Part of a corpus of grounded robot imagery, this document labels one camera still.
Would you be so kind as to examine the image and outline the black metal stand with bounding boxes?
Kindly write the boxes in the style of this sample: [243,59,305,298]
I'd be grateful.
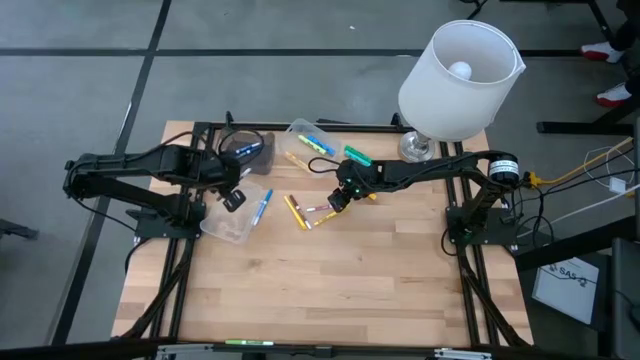
[513,214,640,360]

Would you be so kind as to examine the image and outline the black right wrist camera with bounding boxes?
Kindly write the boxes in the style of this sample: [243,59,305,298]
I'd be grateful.
[326,188,352,214]

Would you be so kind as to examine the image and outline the frosted plastic bin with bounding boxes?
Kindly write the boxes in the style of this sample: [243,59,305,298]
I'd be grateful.
[278,117,344,179]

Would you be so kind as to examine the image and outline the light green Sharpie highlighter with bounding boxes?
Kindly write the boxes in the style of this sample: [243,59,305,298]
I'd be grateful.
[297,134,327,156]

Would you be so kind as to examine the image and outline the brown Expo marker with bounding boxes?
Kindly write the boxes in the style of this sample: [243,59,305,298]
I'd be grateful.
[288,193,313,231]

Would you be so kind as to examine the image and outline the black chair leg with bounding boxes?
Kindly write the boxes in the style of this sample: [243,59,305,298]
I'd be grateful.
[0,218,39,242]

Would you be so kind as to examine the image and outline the silver bracket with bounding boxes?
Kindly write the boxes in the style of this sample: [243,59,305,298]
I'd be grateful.
[155,343,215,359]
[433,347,494,360]

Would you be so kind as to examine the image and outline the person's shoe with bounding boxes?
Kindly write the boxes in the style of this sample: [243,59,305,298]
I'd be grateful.
[594,81,634,108]
[580,40,627,64]

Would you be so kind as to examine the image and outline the white printed sheet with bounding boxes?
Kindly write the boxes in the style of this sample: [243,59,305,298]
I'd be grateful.
[530,255,600,326]

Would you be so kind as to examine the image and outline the white shade silver table lamp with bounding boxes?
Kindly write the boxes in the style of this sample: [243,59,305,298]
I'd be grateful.
[397,19,527,164]

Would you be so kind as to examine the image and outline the blue Sharpie highlighter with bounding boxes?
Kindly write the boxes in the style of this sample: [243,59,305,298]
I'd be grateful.
[306,134,337,158]

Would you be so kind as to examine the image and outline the yellow thin marker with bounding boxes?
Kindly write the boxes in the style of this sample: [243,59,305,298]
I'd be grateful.
[312,208,347,228]
[283,194,308,232]

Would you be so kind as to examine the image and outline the black aluminium table frame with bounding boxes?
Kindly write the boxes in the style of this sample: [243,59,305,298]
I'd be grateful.
[112,110,534,351]

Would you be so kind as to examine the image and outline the yellow extension cable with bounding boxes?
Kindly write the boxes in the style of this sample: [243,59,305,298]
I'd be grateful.
[522,135,640,199]

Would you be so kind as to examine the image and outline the black desk frame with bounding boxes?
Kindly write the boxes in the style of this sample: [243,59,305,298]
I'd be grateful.
[536,0,640,136]

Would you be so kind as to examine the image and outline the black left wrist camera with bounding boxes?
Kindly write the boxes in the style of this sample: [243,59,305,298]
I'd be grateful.
[221,188,248,213]

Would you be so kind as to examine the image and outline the transparent plastic bin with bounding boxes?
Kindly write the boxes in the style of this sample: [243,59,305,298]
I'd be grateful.
[199,179,266,245]

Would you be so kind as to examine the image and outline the brown translucent plastic bin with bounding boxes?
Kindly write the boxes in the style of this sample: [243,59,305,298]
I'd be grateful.
[213,128,277,176]

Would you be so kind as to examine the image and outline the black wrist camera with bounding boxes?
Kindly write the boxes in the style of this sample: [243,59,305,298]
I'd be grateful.
[221,188,248,213]
[326,188,352,214]

